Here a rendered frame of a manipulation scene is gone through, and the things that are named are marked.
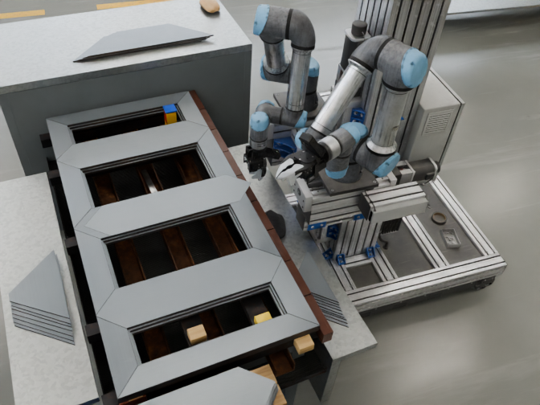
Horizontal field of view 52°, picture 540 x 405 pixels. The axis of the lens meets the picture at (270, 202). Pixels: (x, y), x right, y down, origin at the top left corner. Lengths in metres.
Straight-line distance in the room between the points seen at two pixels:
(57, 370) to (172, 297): 0.47
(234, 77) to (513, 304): 2.06
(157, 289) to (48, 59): 1.41
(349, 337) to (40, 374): 1.15
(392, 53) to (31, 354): 1.64
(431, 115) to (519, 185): 1.86
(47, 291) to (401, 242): 1.93
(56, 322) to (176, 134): 1.08
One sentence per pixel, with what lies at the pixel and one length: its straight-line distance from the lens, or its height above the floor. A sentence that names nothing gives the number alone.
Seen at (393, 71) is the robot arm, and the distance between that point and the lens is 1.90.
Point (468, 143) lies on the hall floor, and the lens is 4.46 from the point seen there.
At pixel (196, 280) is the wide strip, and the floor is 0.85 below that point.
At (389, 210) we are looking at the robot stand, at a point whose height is 0.95.
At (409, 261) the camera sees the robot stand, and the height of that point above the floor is 0.21.
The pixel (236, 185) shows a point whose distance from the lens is 2.50.
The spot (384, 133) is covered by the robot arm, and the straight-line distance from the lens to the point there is 2.06.
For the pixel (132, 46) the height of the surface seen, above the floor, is 1.07.
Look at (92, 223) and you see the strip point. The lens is 2.40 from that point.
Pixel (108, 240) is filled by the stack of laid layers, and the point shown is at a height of 0.83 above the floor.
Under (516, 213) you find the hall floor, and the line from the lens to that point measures 4.03.
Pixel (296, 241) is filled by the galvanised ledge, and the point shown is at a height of 0.68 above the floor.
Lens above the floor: 2.60
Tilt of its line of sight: 46 degrees down
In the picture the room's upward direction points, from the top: 5 degrees clockwise
